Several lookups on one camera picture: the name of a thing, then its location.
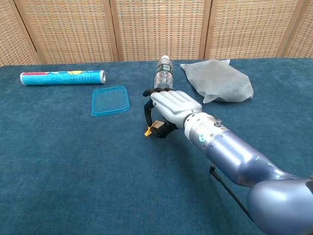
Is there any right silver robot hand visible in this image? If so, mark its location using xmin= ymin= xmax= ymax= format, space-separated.
xmin=142 ymin=87 xmax=203 ymax=139

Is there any yellow sticky note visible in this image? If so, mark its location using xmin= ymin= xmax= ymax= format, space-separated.
xmin=144 ymin=121 xmax=162 ymax=137

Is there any clear plastic water bottle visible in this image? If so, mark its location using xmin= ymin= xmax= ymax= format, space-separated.
xmin=153 ymin=55 xmax=174 ymax=91

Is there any grey translucent plastic bag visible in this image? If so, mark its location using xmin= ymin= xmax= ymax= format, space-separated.
xmin=180 ymin=59 xmax=254 ymax=104

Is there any blue square container lid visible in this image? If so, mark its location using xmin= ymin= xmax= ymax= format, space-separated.
xmin=90 ymin=85 xmax=131 ymax=118

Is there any woven bamboo folding screen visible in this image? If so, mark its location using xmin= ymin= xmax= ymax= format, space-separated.
xmin=0 ymin=0 xmax=313 ymax=67

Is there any blue table cloth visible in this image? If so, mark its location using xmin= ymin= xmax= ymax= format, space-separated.
xmin=0 ymin=57 xmax=313 ymax=235

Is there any blue plastic wrap roll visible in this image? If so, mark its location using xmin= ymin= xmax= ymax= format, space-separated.
xmin=19 ymin=70 xmax=106 ymax=87

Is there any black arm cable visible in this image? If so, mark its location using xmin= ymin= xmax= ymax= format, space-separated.
xmin=209 ymin=164 xmax=253 ymax=221

